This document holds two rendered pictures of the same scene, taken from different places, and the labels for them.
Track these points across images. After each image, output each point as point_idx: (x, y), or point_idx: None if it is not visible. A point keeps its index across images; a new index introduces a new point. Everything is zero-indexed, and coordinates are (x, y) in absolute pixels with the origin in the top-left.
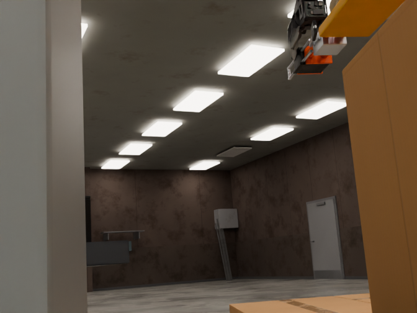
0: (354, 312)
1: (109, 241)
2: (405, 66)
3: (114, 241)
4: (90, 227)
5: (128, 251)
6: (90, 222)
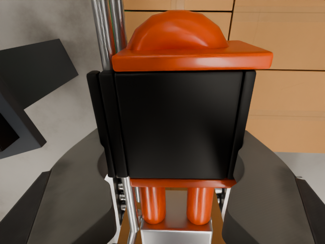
0: (196, 0)
1: (34, 149)
2: None
3: (36, 148)
4: (14, 142)
5: (44, 144)
6: (12, 143)
